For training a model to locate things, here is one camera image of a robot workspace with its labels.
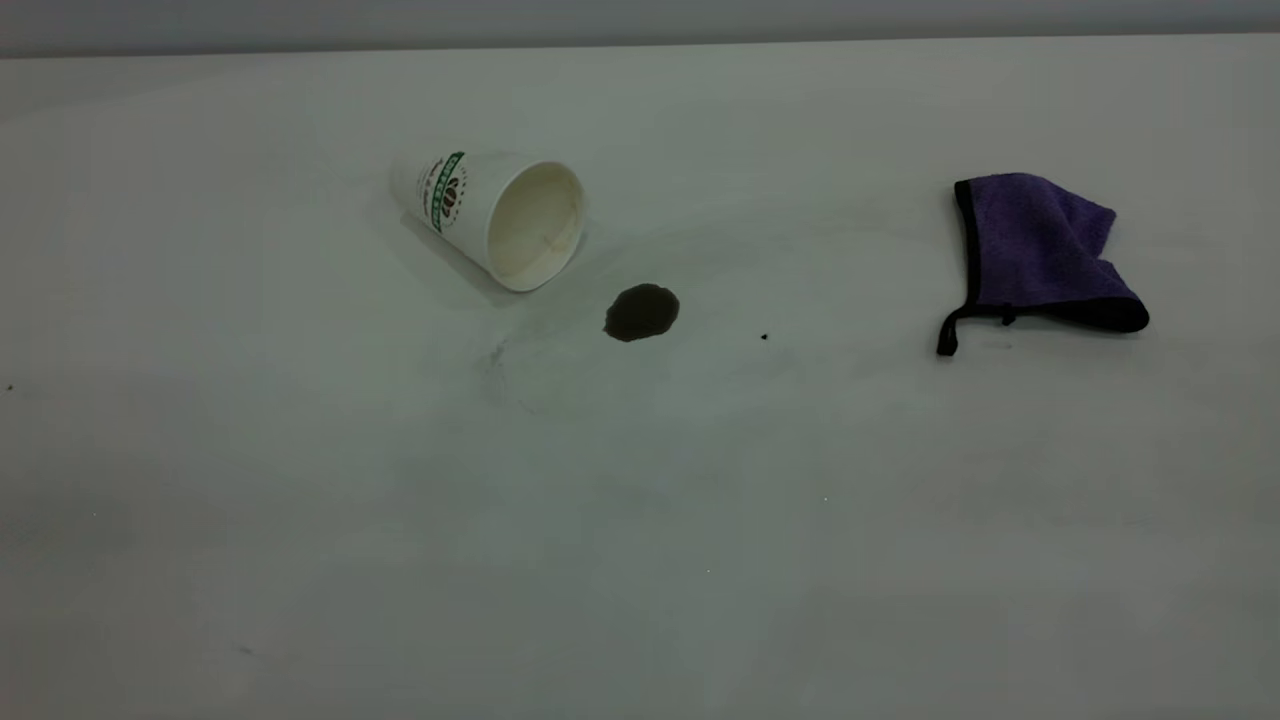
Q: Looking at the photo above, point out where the white paper cup green print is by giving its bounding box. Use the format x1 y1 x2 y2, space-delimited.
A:
390 150 588 293

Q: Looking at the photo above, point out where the purple cloth black trim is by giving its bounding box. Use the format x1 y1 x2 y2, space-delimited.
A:
936 172 1151 358

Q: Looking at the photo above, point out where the dark brown liquid spill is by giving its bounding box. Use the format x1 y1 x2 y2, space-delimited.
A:
603 284 682 343

